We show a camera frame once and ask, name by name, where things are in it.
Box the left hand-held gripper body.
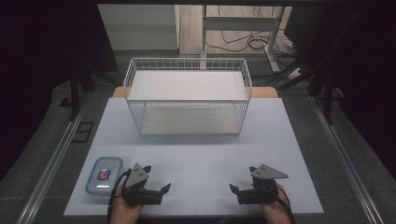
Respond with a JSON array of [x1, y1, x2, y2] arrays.
[[120, 161, 164, 206]]

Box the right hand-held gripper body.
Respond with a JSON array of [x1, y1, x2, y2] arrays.
[[237, 163, 290, 205]]

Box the clear plastic container with lid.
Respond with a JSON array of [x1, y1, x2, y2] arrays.
[[85, 156, 125, 198]]

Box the white wire two-tier rack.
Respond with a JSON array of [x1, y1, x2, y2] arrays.
[[122, 57, 253, 137]]

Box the person's right hand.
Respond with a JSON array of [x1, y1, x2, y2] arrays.
[[260, 182, 292, 224]]

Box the person's left hand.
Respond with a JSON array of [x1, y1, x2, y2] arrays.
[[108, 191, 144, 224]]

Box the light wooden table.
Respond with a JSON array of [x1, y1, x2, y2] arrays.
[[112, 86, 279, 99]]

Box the black metal stand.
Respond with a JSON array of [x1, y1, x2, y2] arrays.
[[68, 63, 120, 123], [306, 66, 337, 126]]

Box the white power strip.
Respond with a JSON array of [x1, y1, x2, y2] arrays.
[[285, 67, 304, 80]]

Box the white cabinet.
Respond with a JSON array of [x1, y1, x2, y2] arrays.
[[97, 4, 181, 51]]

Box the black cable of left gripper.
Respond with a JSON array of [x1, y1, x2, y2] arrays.
[[106, 169, 133, 224]]

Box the black red cable of right gripper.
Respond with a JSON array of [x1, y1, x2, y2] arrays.
[[275, 186, 296, 224]]

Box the black floor bracket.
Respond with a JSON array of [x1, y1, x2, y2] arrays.
[[72, 121, 94, 144]]

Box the aluminium rail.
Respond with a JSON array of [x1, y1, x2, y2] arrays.
[[14, 92, 92, 224], [309, 94, 385, 224]]

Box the black floor cables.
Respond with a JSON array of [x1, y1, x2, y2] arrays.
[[205, 5, 301, 63]]

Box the white metal desk frame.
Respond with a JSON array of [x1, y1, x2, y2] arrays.
[[200, 4, 286, 74]]

